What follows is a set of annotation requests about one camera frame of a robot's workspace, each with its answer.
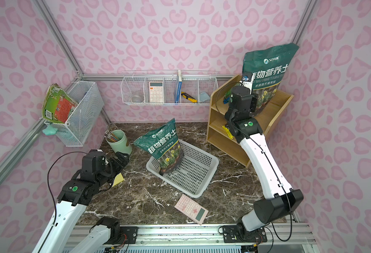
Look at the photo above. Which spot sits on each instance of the blue book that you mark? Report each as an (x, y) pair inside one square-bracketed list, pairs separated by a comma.
[(178, 86)]

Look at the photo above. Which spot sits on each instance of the white wire wall basket back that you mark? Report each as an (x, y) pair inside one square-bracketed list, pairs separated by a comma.
[(193, 83)]

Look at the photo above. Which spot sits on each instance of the dark green soil bag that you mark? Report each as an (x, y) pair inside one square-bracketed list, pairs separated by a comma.
[(270, 66), (164, 146)]

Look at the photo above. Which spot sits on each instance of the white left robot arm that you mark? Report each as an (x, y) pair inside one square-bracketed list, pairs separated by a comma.
[(69, 206)]

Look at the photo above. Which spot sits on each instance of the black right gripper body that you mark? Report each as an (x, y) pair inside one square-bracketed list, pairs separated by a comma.
[(247, 95)]

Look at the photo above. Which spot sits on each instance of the clear glass bowl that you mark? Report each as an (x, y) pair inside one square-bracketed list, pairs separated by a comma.
[(137, 97)]

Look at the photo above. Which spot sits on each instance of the yellow fertilizer packet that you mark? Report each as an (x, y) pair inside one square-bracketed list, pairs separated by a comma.
[(227, 131)]

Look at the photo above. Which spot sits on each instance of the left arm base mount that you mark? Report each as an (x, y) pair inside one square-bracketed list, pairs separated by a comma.
[(116, 233)]

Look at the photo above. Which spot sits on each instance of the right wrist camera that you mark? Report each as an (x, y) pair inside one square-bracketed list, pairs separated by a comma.
[(248, 79)]

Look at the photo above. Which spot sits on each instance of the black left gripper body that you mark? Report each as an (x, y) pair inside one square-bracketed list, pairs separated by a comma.
[(116, 162)]

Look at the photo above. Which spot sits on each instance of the white orange calculator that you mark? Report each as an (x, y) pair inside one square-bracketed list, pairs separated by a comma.
[(156, 92)]

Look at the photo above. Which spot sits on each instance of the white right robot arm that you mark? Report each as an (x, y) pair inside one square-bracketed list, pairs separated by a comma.
[(280, 199)]

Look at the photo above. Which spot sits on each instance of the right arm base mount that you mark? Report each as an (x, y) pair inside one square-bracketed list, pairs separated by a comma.
[(237, 233)]

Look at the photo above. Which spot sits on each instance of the mint green star hook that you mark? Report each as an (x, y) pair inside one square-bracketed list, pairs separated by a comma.
[(49, 130)]

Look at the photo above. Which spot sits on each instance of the yellow sticky note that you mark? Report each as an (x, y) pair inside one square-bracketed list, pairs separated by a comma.
[(118, 179)]

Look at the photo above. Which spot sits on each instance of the yellow utility knife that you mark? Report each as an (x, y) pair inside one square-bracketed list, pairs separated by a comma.
[(188, 97)]

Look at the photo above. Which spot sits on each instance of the white plastic basket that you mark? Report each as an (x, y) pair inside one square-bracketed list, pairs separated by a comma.
[(193, 175)]

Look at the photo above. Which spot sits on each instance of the pink calculator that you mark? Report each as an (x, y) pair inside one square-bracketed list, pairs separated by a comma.
[(191, 209)]

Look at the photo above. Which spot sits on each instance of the bright green flower fertilizer bag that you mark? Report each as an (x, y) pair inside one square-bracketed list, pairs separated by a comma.
[(227, 96)]

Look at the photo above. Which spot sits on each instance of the green pencil cup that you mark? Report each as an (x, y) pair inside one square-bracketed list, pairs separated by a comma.
[(118, 141)]

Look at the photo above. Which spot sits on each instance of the white mesh wall basket left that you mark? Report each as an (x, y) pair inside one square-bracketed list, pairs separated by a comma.
[(75, 131)]

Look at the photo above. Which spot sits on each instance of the light blue cup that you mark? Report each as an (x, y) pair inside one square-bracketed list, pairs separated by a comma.
[(204, 97)]

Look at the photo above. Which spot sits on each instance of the green red seed packet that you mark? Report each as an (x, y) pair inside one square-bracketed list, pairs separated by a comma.
[(58, 105)]

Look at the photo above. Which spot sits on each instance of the wooden shelf unit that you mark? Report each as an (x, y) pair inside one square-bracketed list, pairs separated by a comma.
[(268, 120)]

